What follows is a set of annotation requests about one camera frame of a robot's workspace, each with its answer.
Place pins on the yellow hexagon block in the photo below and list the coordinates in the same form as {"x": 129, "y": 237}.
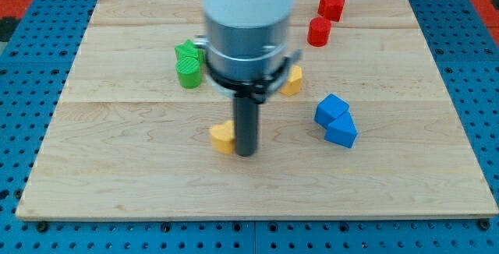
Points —
{"x": 293, "y": 84}

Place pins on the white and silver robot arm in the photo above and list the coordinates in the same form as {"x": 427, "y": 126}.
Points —
{"x": 245, "y": 44}

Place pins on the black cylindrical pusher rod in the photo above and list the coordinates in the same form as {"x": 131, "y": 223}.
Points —
{"x": 246, "y": 119}

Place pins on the blue triangle block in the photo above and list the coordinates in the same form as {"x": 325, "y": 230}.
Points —
{"x": 342, "y": 131}

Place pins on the yellow heart block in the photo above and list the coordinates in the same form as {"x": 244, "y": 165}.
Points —
{"x": 223, "y": 137}

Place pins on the wooden board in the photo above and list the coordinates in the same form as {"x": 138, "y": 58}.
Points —
{"x": 127, "y": 143}

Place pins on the blue cube block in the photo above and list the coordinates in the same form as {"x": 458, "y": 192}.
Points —
{"x": 329, "y": 109}

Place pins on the red cylinder block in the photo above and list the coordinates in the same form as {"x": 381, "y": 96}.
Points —
{"x": 319, "y": 31}

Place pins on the red star block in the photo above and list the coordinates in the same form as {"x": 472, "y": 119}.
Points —
{"x": 331, "y": 9}

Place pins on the green star block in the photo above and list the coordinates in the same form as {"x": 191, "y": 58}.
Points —
{"x": 189, "y": 49}

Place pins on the green cylinder block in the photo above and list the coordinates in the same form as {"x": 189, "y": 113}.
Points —
{"x": 188, "y": 72}

